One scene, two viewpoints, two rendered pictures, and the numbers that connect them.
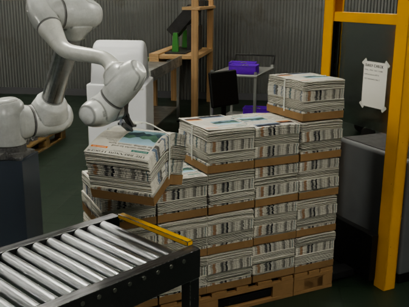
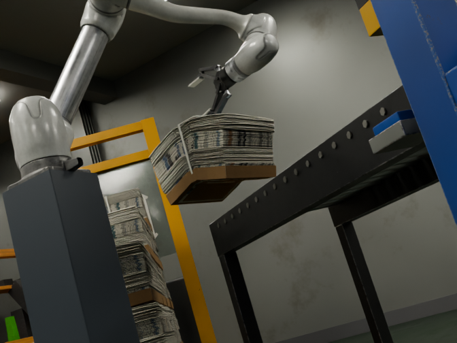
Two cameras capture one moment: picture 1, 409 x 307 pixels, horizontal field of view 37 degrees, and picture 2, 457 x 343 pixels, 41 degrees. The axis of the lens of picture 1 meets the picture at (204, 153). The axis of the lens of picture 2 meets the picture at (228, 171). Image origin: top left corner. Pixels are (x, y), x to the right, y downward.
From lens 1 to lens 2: 3.19 m
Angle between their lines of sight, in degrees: 74
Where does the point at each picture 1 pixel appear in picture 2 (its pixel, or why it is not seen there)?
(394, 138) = (186, 247)
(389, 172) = (193, 280)
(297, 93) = (130, 202)
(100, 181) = (232, 155)
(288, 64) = not seen: outside the picture
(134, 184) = (260, 152)
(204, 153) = (135, 235)
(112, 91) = (271, 30)
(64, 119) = not seen: hidden behind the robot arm
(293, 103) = not seen: hidden behind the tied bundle
